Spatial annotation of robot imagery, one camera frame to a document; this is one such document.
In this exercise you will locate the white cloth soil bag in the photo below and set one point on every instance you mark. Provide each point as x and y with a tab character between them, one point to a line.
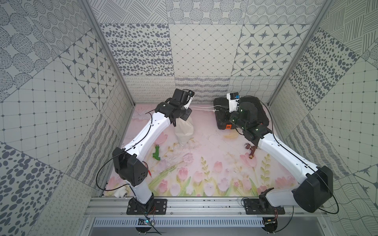
184	130

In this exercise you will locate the aluminium mounting rail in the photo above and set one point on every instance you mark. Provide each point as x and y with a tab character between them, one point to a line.
176	207

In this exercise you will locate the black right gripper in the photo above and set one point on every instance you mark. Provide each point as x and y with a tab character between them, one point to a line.
225	113

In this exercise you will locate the black plastic tool case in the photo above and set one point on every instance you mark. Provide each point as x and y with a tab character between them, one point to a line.
249	111

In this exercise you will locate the green plastic pipe fitting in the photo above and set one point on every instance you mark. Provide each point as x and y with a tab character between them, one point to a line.
155	155

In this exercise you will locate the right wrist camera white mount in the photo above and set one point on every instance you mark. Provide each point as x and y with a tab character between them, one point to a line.
233	101

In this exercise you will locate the brown metal faucet valve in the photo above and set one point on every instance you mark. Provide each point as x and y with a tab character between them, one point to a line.
251	150

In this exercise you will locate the white plastic pipe fitting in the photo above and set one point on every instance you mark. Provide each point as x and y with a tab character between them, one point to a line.
121	193

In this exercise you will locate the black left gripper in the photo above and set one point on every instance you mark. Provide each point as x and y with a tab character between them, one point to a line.
183	115

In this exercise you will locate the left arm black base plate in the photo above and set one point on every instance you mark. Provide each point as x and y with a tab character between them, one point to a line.
153	206

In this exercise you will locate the white bag drawstring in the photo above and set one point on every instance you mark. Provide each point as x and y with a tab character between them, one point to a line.
207	109

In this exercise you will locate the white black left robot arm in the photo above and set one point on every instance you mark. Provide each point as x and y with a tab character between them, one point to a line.
128	161

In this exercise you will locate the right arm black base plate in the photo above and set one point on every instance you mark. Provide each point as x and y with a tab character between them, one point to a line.
258	206

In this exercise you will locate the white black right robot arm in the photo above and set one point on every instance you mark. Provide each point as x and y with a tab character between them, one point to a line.
314	184

